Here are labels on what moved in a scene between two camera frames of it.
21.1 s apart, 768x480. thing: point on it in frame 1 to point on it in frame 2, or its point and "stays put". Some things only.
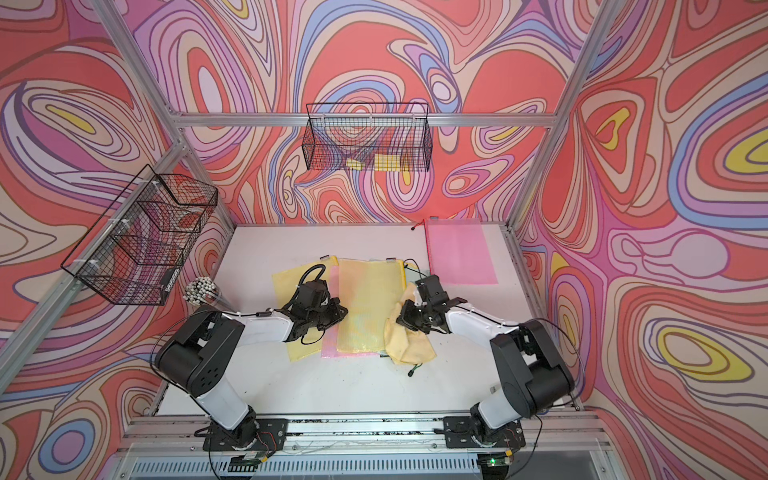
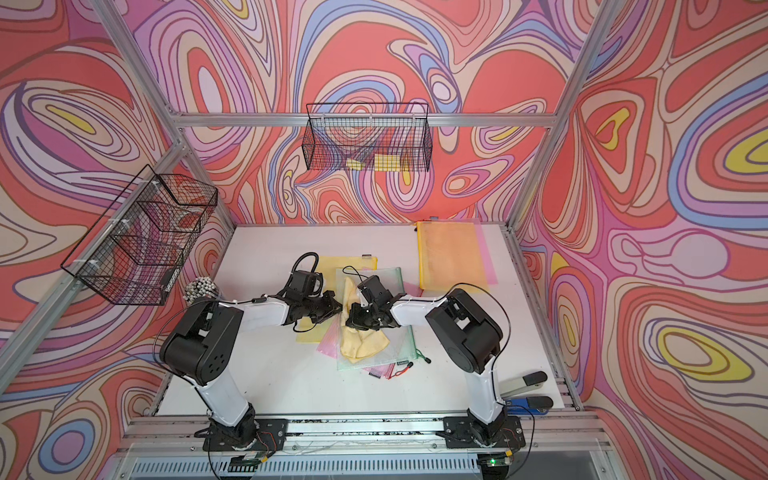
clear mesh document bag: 413,273 to 402,344
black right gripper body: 426,309 to 365,317
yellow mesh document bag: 367,289 to 451,256
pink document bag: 330,333 to 330,343
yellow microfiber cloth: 406,345 to 358,344
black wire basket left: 137,249 stays put
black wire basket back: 367,137 stays put
